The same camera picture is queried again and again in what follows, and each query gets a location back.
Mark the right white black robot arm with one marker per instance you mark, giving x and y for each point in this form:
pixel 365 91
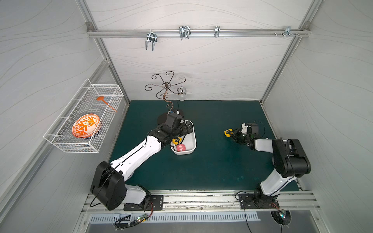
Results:
pixel 289 159

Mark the small metal hook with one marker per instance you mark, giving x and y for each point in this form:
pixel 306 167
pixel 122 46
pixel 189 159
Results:
pixel 217 31

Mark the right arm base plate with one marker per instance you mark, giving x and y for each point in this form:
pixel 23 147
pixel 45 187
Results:
pixel 253 201

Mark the aluminium top rail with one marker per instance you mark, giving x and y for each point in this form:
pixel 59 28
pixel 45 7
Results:
pixel 195 33

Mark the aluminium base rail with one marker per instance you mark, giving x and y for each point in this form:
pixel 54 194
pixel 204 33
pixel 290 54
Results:
pixel 176 201

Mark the orange spatula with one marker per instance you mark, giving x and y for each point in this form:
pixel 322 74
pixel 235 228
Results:
pixel 102 99

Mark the white storage box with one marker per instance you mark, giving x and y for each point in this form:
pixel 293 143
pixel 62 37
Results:
pixel 189 141

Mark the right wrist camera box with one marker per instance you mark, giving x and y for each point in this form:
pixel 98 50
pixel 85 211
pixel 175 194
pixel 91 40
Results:
pixel 249 128

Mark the double prong metal hook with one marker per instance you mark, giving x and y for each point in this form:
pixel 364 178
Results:
pixel 151 38

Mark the right metal hook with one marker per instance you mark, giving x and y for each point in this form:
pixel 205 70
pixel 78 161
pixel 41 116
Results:
pixel 287 33

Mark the pink tape measure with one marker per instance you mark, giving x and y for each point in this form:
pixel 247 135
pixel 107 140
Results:
pixel 180 147

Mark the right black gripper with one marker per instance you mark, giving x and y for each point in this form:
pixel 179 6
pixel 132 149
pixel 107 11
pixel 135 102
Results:
pixel 237 136

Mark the loop metal hook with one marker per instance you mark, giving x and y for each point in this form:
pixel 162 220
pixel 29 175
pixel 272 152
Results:
pixel 184 32

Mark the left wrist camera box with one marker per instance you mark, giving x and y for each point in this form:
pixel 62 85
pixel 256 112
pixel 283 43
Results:
pixel 173 120

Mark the white vent strip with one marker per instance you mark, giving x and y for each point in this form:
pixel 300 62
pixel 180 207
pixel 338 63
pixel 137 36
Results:
pixel 239 216

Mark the orange white patterned plate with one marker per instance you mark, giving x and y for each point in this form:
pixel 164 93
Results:
pixel 86 126

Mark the white wire basket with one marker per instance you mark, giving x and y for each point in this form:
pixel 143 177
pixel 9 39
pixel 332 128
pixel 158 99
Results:
pixel 84 102

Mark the wine glass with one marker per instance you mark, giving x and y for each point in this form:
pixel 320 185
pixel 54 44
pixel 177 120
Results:
pixel 181 90

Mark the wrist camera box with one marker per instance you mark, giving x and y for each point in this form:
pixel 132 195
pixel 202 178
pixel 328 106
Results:
pixel 249 128
pixel 173 120

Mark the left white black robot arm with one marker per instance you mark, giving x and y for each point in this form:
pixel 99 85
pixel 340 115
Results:
pixel 109 182

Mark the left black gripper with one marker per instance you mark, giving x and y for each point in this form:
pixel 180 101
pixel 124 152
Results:
pixel 179 133

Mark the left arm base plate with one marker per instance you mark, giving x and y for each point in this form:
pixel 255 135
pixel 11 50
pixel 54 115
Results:
pixel 152 202

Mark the copper wire glass stand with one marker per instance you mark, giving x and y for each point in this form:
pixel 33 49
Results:
pixel 167 88

